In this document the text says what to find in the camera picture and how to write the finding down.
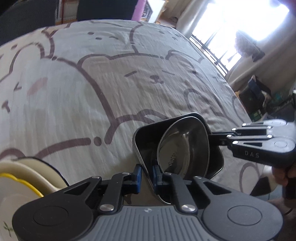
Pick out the dark grey right chair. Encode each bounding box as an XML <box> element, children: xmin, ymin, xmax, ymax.
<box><xmin>77</xmin><ymin>0</ymin><xmax>137</xmax><ymax>21</ymax></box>

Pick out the dark grey chair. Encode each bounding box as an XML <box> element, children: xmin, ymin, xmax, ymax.
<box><xmin>77</xmin><ymin>0</ymin><xmax>137</xmax><ymax>21</ymax></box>
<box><xmin>1</xmin><ymin>1</ymin><xmax>59</xmax><ymax>45</ymax></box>

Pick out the pink cushion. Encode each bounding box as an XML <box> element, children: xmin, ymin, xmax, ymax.
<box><xmin>132</xmin><ymin>0</ymin><xmax>147</xmax><ymax>21</ymax></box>

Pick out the cream ceramic handled bowl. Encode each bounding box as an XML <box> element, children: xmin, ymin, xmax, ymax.
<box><xmin>1</xmin><ymin>158</ymin><xmax>69</xmax><ymax>195</ymax></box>

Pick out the dark grey left chair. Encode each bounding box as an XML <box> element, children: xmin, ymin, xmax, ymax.
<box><xmin>1</xmin><ymin>1</ymin><xmax>59</xmax><ymax>45</ymax></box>

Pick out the bear print tablecloth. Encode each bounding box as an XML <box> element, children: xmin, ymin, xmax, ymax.
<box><xmin>0</xmin><ymin>19</ymin><xmax>273</xmax><ymax>197</ymax></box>

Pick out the small round steel bowl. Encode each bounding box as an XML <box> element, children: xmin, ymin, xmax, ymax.
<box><xmin>157</xmin><ymin>116</ymin><xmax>210</xmax><ymax>180</ymax></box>

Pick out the person's right hand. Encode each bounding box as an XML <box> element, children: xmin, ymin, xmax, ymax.
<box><xmin>272</xmin><ymin>167</ymin><xmax>288</xmax><ymax>187</ymax></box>

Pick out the white plate with yellow rim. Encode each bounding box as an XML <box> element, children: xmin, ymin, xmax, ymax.
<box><xmin>0</xmin><ymin>173</ymin><xmax>43</xmax><ymax>240</ymax></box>

